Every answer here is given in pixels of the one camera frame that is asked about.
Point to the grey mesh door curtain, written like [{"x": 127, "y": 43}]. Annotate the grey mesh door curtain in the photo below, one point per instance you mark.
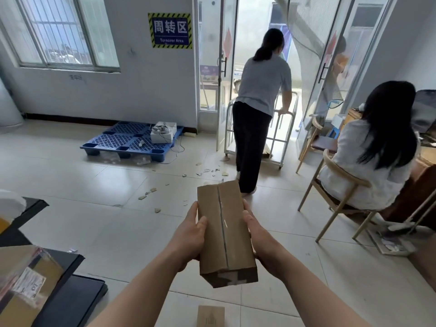
[{"x": 308, "y": 30}]

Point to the blue plastic pallet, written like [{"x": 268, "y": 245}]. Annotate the blue plastic pallet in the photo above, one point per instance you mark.
[{"x": 117, "y": 139}]

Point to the glass door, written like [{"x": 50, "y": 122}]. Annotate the glass door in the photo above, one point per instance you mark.
[
  {"x": 209, "y": 64},
  {"x": 335, "y": 74}
]

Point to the blue wall sign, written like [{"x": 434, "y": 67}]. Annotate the blue wall sign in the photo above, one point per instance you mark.
[{"x": 170, "y": 30}]

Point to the grey dustpan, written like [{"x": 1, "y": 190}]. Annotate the grey dustpan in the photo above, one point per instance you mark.
[{"x": 395, "y": 243}]

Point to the scattered cardboard scraps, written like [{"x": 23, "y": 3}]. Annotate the scattered cardboard scraps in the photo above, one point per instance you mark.
[{"x": 150, "y": 192}]

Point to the white metal cart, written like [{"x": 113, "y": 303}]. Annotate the white metal cart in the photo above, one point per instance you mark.
[{"x": 284, "y": 139}]

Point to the person's left hand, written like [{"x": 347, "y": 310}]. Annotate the person's left hand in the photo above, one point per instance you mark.
[{"x": 184, "y": 241}]

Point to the black table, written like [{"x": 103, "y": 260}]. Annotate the black table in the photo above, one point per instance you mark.
[{"x": 29, "y": 209}]

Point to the white plastic bag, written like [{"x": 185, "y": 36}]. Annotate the white plastic bag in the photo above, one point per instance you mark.
[{"x": 10, "y": 204}]

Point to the barred window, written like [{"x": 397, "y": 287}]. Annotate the barred window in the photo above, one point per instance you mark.
[{"x": 58, "y": 30}]

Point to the wooden chair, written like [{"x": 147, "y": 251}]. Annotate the wooden chair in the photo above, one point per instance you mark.
[
  {"x": 335, "y": 197},
  {"x": 315, "y": 132}
]

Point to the white box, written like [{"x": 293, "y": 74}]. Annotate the white box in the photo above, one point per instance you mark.
[{"x": 162, "y": 133}]

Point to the taped brown cardboard box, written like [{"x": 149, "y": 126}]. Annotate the taped brown cardboard box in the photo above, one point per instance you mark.
[{"x": 224, "y": 234}]

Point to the white round tank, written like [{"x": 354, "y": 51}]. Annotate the white round tank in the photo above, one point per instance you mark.
[{"x": 8, "y": 105}]

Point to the person's right thumb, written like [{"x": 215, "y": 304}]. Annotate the person's right thumb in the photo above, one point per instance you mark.
[{"x": 247, "y": 226}]

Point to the person's left forearm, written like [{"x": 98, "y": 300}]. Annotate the person's left forearm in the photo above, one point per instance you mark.
[{"x": 139, "y": 298}]

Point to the black monitor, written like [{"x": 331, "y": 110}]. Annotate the black monitor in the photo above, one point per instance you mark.
[{"x": 425, "y": 110}]

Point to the person's right forearm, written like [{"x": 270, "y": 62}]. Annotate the person's right forearm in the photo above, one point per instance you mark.
[{"x": 313, "y": 296}]

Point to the small flat cardboard piece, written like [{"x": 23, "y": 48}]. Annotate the small flat cardboard piece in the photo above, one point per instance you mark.
[{"x": 210, "y": 316}]

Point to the yellow foam block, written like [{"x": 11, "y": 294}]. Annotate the yellow foam block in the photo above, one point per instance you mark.
[{"x": 190, "y": 133}]

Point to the labelled cardboard box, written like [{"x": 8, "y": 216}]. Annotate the labelled cardboard box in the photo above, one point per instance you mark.
[{"x": 24, "y": 289}]

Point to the black low shelf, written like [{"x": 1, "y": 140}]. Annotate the black low shelf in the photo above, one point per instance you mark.
[{"x": 73, "y": 299}]

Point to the person's right hand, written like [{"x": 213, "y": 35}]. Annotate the person's right hand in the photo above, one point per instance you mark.
[{"x": 264, "y": 243}]

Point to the person's left thumb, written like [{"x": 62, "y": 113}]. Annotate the person's left thumb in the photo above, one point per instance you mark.
[{"x": 202, "y": 229}]

